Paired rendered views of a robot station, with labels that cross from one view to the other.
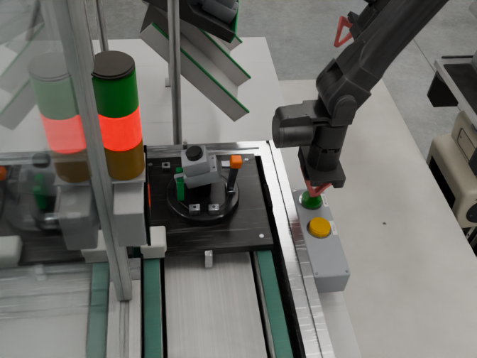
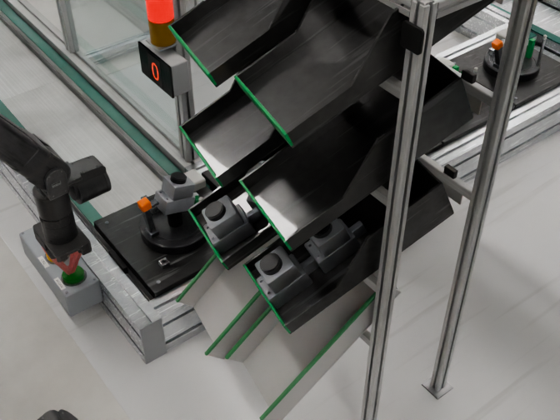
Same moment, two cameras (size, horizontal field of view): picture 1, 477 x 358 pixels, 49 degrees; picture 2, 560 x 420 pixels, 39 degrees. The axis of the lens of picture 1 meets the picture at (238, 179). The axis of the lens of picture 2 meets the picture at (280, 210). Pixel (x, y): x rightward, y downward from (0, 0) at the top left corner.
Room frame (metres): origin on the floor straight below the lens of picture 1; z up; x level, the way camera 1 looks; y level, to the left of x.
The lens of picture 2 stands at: (1.75, -0.24, 2.03)
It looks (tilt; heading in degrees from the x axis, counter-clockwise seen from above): 42 degrees down; 154
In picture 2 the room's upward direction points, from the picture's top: straight up
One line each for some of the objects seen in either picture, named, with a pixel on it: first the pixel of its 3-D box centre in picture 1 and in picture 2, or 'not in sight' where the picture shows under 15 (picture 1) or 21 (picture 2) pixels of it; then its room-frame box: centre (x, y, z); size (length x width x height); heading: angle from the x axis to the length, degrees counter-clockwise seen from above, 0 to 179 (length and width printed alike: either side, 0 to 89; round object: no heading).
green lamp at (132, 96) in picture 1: (113, 87); not in sight; (0.45, 0.14, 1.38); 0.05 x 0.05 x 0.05
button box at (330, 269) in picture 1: (316, 237); (60, 266); (0.62, -0.16, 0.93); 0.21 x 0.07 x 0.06; 11
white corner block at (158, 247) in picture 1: (152, 242); (192, 184); (0.55, 0.14, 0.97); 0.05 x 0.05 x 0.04; 11
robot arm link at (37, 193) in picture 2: (326, 128); (55, 197); (0.69, -0.14, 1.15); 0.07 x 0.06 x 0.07; 104
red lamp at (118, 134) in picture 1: (118, 121); (159, 5); (0.45, 0.14, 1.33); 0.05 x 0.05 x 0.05
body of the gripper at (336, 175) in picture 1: (324, 153); (58, 226); (0.69, -0.15, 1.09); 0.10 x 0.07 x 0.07; 12
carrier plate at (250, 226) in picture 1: (202, 201); (177, 232); (0.66, 0.07, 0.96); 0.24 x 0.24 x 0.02; 11
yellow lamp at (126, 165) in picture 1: (123, 152); (162, 29); (0.45, 0.14, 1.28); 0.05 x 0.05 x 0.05
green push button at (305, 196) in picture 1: (311, 200); (73, 276); (0.69, -0.15, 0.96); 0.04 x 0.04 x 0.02
